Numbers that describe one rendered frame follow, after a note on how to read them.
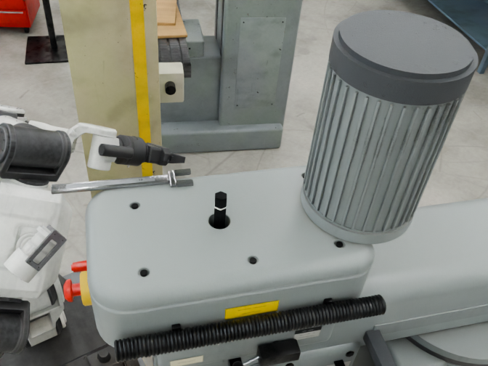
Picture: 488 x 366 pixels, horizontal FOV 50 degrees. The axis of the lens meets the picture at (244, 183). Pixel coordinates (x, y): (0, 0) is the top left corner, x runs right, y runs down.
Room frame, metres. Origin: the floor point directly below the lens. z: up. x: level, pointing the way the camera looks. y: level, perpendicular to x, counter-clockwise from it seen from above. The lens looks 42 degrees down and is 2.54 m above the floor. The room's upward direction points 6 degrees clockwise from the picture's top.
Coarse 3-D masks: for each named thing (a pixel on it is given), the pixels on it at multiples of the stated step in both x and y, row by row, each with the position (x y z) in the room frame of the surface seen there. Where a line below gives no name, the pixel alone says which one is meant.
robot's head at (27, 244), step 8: (40, 232) 0.73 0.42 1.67; (24, 240) 0.74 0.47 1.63; (32, 240) 0.72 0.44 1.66; (40, 240) 0.71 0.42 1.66; (16, 248) 0.73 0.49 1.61; (24, 248) 0.70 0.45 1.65; (32, 248) 0.69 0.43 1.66; (48, 248) 0.71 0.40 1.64; (16, 256) 0.68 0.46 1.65; (24, 256) 0.68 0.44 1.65; (40, 256) 0.69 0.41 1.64; (8, 264) 0.66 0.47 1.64; (16, 264) 0.66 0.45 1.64; (24, 264) 0.67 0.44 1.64; (16, 272) 0.65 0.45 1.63; (24, 272) 0.65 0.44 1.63; (32, 272) 0.66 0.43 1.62; (24, 280) 0.65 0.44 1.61
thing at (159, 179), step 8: (144, 176) 0.69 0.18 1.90; (152, 176) 0.69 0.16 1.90; (160, 176) 0.70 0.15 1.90; (168, 176) 0.70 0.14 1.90; (56, 184) 0.65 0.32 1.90; (64, 184) 0.65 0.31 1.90; (72, 184) 0.65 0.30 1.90; (80, 184) 0.65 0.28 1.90; (88, 184) 0.66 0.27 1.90; (96, 184) 0.66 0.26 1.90; (104, 184) 0.66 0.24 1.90; (112, 184) 0.66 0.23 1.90; (120, 184) 0.67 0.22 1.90; (128, 184) 0.67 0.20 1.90; (136, 184) 0.67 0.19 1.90; (144, 184) 0.67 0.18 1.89; (152, 184) 0.68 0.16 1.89; (176, 184) 0.68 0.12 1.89; (184, 184) 0.69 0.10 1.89; (192, 184) 0.69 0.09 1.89; (56, 192) 0.63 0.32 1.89; (64, 192) 0.64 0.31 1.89
